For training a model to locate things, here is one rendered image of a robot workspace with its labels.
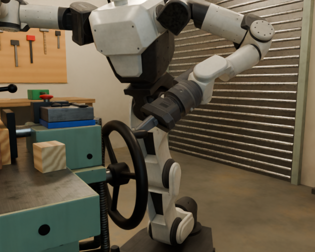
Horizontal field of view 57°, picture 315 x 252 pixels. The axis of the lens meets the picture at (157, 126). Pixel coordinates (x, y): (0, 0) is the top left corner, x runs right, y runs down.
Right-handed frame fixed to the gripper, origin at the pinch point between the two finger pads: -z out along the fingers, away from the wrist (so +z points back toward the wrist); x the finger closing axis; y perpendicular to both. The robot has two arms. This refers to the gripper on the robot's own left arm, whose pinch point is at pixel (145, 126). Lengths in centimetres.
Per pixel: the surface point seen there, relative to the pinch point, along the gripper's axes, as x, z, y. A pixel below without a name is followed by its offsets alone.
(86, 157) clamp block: -6.4, -18.9, 8.0
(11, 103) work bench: 261, -12, -80
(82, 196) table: -26.7, -25.3, 18.7
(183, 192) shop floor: 103, 61, -179
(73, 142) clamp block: -5.2, -19.4, 12.3
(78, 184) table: -22.1, -24.5, 16.9
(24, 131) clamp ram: 2.0, -25.4, 16.7
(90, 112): -3.1, -12.5, 14.9
